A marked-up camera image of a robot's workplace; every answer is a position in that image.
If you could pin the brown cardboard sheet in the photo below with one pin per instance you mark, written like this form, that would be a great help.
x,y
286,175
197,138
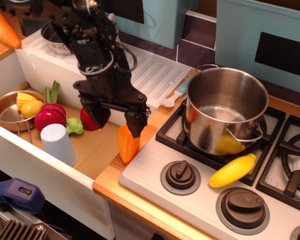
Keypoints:
x,y
94,149

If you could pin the yellow toy banana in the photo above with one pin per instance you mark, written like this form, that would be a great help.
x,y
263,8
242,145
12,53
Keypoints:
x,y
233,171

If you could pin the yellow toy corn piece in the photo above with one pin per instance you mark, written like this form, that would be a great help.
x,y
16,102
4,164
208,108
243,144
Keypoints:
x,y
22,98

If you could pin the green toy broccoli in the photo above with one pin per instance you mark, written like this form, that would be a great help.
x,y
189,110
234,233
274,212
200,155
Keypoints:
x,y
74,126

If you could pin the right black burner grate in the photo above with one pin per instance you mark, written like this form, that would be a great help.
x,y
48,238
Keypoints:
x,y
281,176

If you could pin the red toy pepper half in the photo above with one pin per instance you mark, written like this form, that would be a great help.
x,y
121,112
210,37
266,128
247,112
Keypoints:
x,y
87,122

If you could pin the small orange toy carrot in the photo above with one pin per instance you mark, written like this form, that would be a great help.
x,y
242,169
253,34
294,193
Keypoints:
x,y
127,144

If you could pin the black metal camera mount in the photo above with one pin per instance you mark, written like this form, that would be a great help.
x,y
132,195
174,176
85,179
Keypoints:
x,y
14,227

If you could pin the small steel pot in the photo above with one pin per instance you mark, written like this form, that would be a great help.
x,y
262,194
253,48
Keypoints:
x,y
53,41

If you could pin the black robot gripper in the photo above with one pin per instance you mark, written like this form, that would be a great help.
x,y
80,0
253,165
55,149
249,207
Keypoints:
x,y
108,87

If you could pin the steel bowl on stand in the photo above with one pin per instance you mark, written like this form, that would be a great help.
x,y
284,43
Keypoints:
x,y
11,119

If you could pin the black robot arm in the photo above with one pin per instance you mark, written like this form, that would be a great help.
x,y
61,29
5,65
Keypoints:
x,y
91,36

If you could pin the grey toy faucet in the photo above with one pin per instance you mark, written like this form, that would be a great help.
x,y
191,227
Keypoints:
x,y
112,18

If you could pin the red toy radish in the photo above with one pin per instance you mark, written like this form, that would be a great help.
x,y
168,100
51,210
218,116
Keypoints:
x,y
51,112

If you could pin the left black burner grate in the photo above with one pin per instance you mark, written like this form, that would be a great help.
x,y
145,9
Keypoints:
x,y
172,134

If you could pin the middle black stove knob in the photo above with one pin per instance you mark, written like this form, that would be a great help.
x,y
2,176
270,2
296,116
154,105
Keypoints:
x,y
242,211

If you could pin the left black stove knob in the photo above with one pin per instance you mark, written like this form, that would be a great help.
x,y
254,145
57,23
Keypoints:
x,y
180,178

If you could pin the yellow toy lemon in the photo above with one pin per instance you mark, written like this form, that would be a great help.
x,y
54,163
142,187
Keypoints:
x,y
31,108

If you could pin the white toy sink basin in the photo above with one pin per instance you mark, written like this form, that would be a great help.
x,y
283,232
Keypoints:
x,y
35,66

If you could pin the large orange toy carrot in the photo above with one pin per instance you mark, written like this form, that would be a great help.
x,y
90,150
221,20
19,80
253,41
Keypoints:
x,y
8,34

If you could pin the grey toy stove top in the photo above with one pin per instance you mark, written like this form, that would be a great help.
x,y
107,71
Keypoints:
x,y
142,175

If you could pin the white blue toy can opener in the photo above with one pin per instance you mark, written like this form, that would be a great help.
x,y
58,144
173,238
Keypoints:
x,y
178,93

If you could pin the light blue plastic cup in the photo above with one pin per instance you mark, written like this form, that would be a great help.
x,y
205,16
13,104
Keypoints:
x,y
57,143

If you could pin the blue clamp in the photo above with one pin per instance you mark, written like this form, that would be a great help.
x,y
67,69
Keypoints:
x,y
21,195

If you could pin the black burner grate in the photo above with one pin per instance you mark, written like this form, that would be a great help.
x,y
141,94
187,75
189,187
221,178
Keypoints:
x,y
172,134
281,176

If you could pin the large steel cooking pot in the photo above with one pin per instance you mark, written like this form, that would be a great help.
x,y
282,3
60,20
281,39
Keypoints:
x,y
223,111

